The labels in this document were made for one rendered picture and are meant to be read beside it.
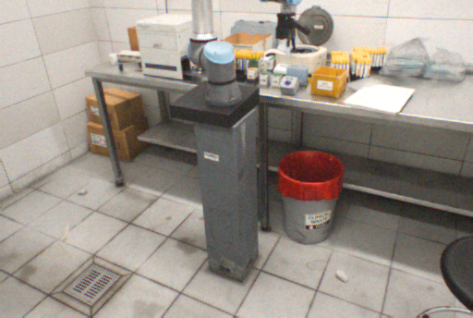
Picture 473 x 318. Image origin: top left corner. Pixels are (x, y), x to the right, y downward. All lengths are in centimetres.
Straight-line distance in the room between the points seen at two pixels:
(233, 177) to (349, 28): 116
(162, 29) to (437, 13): 141
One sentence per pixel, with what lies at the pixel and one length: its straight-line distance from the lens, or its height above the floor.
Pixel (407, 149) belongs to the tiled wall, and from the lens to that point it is 248.
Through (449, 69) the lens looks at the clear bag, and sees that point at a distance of 210.
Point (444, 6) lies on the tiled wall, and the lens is 223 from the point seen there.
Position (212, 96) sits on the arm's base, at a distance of 150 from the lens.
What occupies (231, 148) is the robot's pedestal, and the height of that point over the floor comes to 77.
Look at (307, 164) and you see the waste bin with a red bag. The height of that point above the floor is 37.
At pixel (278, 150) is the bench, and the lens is 253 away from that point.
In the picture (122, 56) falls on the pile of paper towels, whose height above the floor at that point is 90.
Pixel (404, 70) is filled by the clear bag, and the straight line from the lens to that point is 211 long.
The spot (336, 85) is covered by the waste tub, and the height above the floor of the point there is 94.
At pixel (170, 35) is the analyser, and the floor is 111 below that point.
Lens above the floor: 150
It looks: 28 degrees down
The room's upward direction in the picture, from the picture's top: 3 degrees counter-clockwise
